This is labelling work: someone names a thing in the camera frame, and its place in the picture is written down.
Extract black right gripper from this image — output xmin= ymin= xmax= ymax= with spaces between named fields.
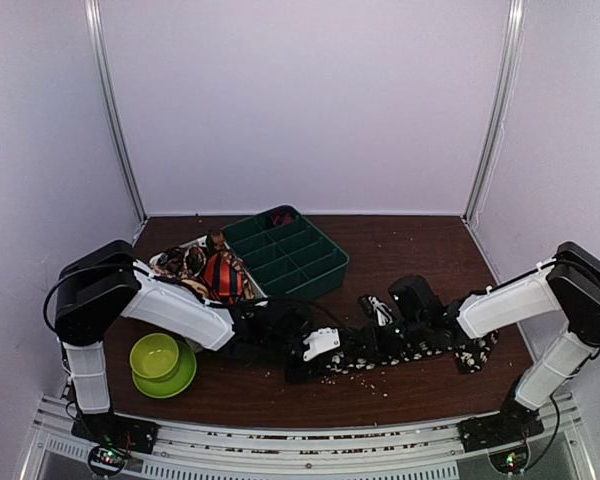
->
xmin=346 ymin=315 xmax=428 ymax=362

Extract black white floral tie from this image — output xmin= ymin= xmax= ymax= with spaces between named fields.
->
xmin=314 ymin=330 xmax=499 ymax=377

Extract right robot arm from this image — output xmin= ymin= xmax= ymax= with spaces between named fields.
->
xmin=359 ymin=242 xmax=600 ymax=442

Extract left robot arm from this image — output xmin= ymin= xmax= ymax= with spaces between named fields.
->
xmin=42 ymin=240 xmax=341 ymax=444

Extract green divided organizer tray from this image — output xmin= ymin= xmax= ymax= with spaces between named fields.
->
xmin=222 ymin=205 xmax=350 ymax=301

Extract orange navy striped tie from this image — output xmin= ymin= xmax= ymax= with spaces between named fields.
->
xmin=203 ymin=250 xmax=247 ymax=303

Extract green plate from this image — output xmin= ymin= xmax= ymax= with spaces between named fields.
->
xmin=132 ymin=340 xmax=197 ymax=399

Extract white plastic basket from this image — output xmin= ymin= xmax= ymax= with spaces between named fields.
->
xmin=149 ymin=230 xmax=267 ymax=359

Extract green bowl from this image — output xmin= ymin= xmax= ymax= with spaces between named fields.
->
xmin=129 ymin=333 xmax=180 ymax=381

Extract red blue rolled tie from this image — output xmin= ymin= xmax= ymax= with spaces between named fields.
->
xmin=266 ymin=211 xmax=295 ymax=229

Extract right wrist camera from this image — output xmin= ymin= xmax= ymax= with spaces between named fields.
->
xmin=358 ymin=294 xmax=394 ymax=327

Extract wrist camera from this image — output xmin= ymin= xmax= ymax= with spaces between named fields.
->
xmin=358 ymin=294 xmax=394 ymax=327
xmin=302 ymin=327 xmax=340 ymax=362

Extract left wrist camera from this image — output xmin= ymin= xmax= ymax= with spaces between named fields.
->
xmin=302 ymin=327 xmax=340 ymax=362

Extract aluminium front rail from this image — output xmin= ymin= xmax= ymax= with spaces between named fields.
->
xmin=15 ymin=394 xmax=600 ymax=479

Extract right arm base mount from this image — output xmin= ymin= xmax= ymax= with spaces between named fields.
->
xmin=457 ymin=413 xmax=544 ymax=452

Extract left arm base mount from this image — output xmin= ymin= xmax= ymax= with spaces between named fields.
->
xmin=71 ymin=415 xmax=158 ymax=454

